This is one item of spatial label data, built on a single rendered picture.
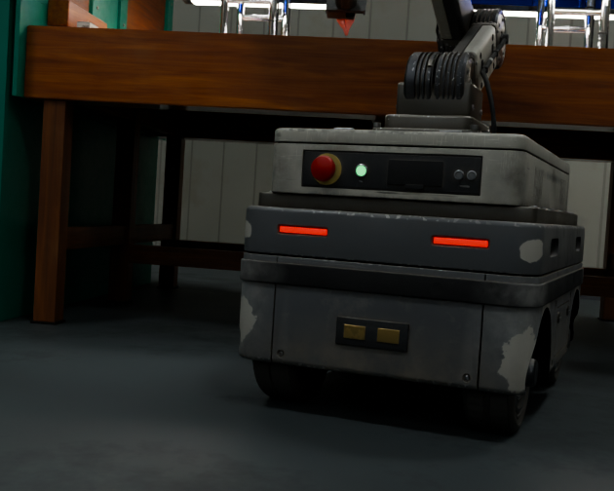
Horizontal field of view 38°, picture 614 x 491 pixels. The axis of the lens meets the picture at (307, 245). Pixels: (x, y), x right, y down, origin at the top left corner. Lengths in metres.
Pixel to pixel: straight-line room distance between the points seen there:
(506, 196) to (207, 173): 3.69
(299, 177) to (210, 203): 3.48
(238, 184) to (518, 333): 3.63
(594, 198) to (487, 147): 2.99
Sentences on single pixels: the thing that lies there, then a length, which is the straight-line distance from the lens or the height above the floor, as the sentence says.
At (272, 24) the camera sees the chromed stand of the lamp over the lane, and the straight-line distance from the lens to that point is 2.76.
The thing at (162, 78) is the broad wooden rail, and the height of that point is 0.65.
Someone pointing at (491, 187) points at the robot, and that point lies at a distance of 1.39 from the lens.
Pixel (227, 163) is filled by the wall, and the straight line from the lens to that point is 4.92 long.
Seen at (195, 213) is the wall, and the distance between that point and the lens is 5.00.
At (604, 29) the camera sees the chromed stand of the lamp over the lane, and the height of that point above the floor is 0.91.
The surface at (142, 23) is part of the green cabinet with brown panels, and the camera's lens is 3.39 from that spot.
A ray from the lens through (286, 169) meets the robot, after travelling 1.50.
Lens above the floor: 0.34
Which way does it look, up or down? 2 degrees down
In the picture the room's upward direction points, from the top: 4 degrees clockwise
